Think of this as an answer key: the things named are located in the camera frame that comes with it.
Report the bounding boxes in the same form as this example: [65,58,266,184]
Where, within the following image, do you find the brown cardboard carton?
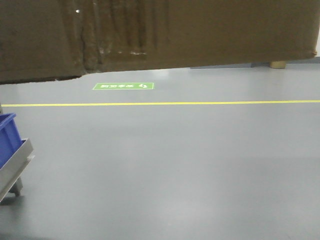
[0,0,320,85]

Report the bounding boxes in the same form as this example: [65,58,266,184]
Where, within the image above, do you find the green floor sign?
[92,82,155,90]

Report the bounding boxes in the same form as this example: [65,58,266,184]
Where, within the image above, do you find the distant cardboard box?
[269,60,287,70]

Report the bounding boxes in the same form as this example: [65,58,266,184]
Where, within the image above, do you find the blue bin on cart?
[0,112,23,168]

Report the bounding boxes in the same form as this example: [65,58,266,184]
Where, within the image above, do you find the grey metal cart tray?
[0,138,35,202]

